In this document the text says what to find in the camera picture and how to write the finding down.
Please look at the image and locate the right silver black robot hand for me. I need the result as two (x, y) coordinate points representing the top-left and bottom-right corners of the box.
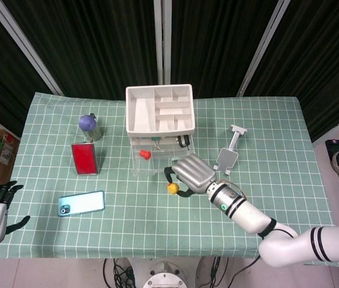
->
(163, 153), (218, 198)

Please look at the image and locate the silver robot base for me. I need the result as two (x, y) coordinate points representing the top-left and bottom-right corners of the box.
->
(142, 260), (188, 288)

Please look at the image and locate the white plastic drawer unit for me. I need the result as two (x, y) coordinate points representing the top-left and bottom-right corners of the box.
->
(125, 84), (196, 178)

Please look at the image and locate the black silver binder clip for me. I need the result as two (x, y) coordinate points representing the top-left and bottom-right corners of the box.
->
(176, 135), (192, 149)

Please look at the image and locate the grey folding phone stand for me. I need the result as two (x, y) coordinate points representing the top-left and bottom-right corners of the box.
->
(212, 124), (248, 176)

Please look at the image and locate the green checkered tablecloth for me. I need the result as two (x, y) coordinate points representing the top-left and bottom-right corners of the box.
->
(0, 91), (337, 260)

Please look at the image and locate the light blue smartphone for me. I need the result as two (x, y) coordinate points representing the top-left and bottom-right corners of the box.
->
(58, 190), (106, 218)

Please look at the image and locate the silver metal cup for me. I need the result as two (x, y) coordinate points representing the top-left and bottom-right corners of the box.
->
(80, 113), (104, 143)

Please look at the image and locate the red pad in clear case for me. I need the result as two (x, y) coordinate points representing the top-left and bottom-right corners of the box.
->
(70, 142), (101, 176)

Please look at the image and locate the purple egg sponge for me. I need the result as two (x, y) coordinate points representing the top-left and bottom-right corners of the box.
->
(78, 115), (96, 131)

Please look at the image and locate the black cable bundle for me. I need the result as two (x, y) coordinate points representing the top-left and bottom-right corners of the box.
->
(102, 257), (139, 288)
(206, 255), (262, 288)

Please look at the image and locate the white frame pole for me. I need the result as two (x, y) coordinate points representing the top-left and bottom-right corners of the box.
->
(236, 0), (292, 98)
(153, 0), (173, 86)
(0, 0), (65, 97)

